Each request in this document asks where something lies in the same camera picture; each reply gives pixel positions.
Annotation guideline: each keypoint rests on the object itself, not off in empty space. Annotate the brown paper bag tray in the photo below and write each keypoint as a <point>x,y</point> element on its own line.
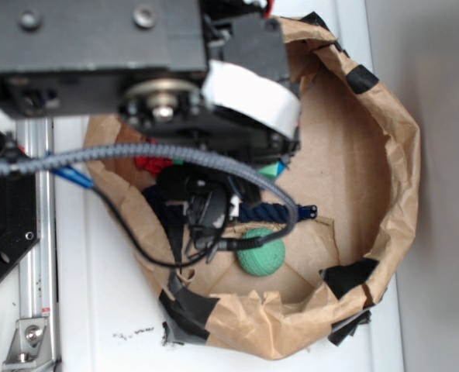
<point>219,304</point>

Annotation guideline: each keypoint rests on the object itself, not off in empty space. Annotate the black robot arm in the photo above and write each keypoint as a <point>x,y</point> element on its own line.
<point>62,58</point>

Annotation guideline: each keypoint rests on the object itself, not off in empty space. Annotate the aluminium extrusion rail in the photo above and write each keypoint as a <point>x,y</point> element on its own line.
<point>38,292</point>

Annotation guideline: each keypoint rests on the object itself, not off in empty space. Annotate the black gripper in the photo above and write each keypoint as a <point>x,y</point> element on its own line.
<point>243,105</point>

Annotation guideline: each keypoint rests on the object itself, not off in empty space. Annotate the black octagonal mount plate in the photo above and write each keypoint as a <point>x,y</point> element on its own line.
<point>18,220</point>

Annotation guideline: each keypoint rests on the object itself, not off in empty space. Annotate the green rectangular block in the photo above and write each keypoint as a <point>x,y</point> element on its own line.
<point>217,167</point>

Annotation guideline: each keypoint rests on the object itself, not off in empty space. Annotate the red crumpled paper flower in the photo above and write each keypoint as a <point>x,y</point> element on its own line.
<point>153,165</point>

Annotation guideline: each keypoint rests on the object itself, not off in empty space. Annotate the metal corner bracket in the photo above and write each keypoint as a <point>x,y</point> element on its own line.
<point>30,347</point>

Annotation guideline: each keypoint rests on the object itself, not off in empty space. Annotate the green dimpled ball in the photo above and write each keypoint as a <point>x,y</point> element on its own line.
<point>262,261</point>

